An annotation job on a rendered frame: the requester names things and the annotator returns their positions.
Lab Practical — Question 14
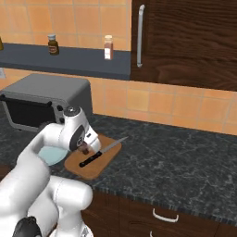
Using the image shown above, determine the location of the dark wood cabinet panel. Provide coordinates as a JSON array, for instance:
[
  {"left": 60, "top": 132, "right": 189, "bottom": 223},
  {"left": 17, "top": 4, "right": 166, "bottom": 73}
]
[{"left": 81, "top": 189, "right": 120, "bottom": 237}]

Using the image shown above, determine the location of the dark wood cupboard door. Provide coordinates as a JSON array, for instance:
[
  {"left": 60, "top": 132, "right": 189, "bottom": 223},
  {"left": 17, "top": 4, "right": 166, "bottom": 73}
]
[{"left": 131, "top": 0, "right": 237, "bottom": 93}]

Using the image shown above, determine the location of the dark wood drawer front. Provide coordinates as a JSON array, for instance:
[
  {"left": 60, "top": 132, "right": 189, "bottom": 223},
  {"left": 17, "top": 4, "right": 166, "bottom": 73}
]
[{"left": 118, "top": 195, "right": 221, "bottom": 237}]

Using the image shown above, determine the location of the light blue plate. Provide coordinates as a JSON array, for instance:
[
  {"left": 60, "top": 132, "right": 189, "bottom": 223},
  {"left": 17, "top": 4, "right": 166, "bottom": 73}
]
[{"left": 38, "top": 145, "right": 70, "bottom": 167}]

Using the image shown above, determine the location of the wooden cutting board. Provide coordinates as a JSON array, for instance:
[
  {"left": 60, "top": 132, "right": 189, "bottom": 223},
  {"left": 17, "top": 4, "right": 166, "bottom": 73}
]
[{"left": 64, "top": 132, "right": 123, "bottom": 181}]

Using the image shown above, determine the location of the brown meat piece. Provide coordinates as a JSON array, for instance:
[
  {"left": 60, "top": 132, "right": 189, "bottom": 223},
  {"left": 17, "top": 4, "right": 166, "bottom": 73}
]
[{"left": 81, "top": 143, "right": 92, "bottom": 156}]

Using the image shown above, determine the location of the dark grey wall shelf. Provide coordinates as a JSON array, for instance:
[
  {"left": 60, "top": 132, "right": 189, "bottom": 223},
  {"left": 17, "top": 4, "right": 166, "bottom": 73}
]
[{"left": 0, "top": 43, "right": 132, "bottom": 81}]

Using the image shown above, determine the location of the black handled kitchen knife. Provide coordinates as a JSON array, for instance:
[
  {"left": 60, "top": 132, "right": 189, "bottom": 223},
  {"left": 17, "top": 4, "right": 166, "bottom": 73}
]
[{"left": 79, "top": 136, "right": 130, "bottom": 168}]

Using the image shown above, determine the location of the brown jar with white lid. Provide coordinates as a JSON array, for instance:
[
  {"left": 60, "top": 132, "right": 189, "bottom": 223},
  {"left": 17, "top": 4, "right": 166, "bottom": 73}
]
[{"left": 47, "top": 33, "right": 60, "bottom": 56}]

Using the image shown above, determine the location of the black toaster oven handle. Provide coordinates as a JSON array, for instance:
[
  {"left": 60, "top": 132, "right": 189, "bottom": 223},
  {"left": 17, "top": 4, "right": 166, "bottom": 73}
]
[{"left": 0, "top": 94, "right": 54, "bottom": 109}]

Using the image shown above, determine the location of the grey toaster oven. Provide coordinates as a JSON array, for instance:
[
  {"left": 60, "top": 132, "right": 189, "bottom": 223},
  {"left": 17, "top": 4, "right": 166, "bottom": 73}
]
[{"left": 0, "top": 72, "right": 94, "bottom": 133}]

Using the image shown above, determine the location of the spice bottle with white label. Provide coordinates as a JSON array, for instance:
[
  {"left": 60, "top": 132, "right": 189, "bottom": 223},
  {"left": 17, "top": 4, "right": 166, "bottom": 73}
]
[{"left": 103, "top": 34, "right": 115, "bottom": 61}]

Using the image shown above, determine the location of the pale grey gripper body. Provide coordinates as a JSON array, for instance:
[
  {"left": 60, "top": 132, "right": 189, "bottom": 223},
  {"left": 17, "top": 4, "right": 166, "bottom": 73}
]
[{"left": 87, "top": 134, "right": 103, "bottom": 154}]

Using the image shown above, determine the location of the silver cupboard door handle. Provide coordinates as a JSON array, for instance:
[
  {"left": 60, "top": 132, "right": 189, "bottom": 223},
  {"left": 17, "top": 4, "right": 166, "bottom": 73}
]
[{"left": 136, "top": 4, "right": 146, "bottom": 69}]

